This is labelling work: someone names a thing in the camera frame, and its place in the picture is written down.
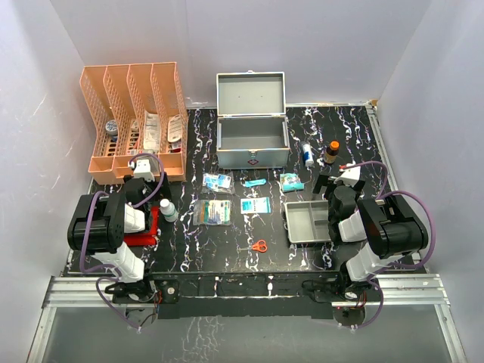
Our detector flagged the white oval card package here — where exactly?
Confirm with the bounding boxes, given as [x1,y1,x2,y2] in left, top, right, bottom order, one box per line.
[167,115,183,143]

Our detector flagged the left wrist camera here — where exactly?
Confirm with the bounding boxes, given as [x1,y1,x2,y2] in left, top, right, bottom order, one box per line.
[129,159,156,182]

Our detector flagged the blue bandage packet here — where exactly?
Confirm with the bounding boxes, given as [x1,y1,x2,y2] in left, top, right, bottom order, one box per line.
[202,173,234,194]

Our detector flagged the white blue tube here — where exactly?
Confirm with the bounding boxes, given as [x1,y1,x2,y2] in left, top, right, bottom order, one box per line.
[301,141,315,168]

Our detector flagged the silver metal medicine case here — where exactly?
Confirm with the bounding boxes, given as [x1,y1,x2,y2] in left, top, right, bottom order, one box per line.
[216,70,290,170]

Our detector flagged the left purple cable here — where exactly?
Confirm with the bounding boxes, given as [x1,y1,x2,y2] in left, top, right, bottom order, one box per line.
[78,152,167,334]

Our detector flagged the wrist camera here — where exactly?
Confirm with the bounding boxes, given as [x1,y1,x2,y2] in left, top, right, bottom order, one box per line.
[129,159,156,182]
[337,166,361,187]

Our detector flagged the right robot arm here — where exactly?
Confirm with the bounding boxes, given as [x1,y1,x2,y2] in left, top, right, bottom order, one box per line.
[313,174,429,300]

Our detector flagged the orange handled scissors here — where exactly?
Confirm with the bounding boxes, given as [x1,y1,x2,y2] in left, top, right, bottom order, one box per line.
[238,240,268,253]

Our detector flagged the teal white wipes packet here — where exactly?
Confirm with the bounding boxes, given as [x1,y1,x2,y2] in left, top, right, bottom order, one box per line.
[240,197,271,214]

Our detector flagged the brown bottle orange cap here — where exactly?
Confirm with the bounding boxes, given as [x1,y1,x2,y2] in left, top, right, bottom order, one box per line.
[323,141,340,164]

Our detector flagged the clear bottle white cap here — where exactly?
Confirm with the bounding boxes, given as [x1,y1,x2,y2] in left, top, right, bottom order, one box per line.
[160,199,178,222]

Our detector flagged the aluminium frame rail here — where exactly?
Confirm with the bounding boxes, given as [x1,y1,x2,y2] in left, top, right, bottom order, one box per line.
[27,270,467,362]

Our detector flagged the orange plastic file organizer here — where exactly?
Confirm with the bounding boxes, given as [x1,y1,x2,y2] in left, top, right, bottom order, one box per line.
[79,62,188,185]

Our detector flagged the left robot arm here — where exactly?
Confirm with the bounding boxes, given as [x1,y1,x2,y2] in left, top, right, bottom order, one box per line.
[67,175,172,303]

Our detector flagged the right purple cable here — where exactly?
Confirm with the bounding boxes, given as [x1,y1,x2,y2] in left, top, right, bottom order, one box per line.
[340,160,436,332]

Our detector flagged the small teal sachet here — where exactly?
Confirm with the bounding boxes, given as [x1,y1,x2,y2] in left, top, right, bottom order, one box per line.
[244,178,267,188]

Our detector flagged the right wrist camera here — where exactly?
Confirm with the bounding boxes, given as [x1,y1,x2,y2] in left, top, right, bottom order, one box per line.
[337,166,361,187]

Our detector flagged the white ruler set package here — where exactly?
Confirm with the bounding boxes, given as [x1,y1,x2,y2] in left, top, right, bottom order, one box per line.
[143,111,160,153]

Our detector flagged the grey plastic tray insert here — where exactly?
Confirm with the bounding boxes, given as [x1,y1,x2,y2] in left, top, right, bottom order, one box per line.
[284,200,331,244]

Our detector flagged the round blue white tin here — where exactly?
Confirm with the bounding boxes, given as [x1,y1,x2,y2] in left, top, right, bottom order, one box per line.
[104,119,118,136]

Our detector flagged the red first aid pouch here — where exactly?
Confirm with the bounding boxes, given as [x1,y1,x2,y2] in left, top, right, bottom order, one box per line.
[123,206,160,247]

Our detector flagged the purple cable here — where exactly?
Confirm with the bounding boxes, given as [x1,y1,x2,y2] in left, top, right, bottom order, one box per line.
[340,160,436,332]
[78,152,167,334]

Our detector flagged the cotton swab packet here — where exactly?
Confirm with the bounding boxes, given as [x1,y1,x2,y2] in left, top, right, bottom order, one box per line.
[193,200,231,226]

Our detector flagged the teal plaster packet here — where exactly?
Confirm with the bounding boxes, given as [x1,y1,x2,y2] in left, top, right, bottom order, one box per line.
[280,173,305,193]

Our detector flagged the small red white box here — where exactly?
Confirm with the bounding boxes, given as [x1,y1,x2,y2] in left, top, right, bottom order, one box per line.
[169,140,182,154]

